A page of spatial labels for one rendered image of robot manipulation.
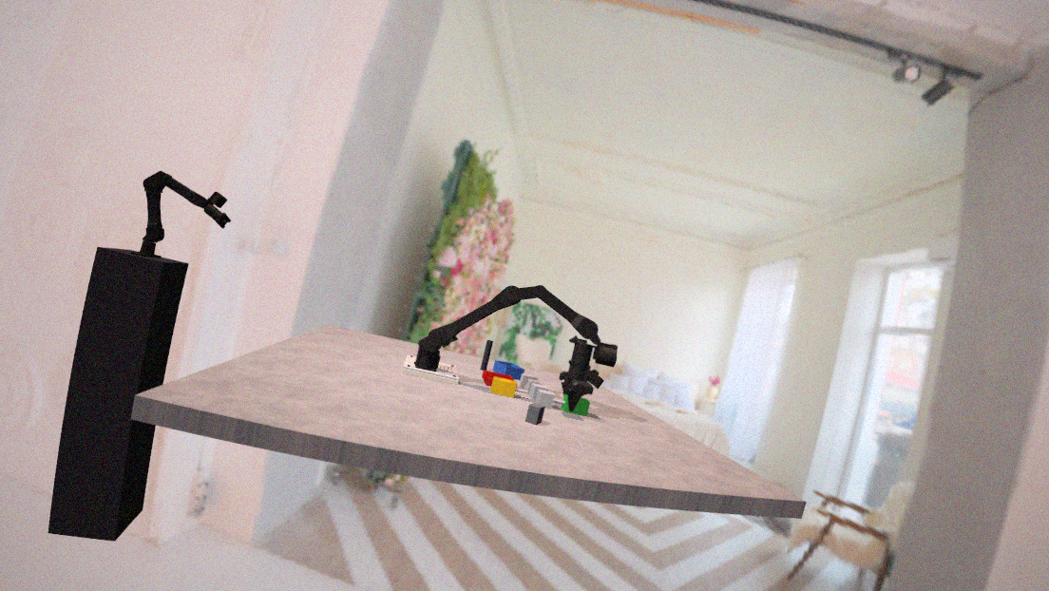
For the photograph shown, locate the red tray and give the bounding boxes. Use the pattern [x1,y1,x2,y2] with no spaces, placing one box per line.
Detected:
[481,371,515,387]

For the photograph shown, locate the yellow block with grey metal pin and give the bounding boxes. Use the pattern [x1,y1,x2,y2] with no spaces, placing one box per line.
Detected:
[490,376,527,397]

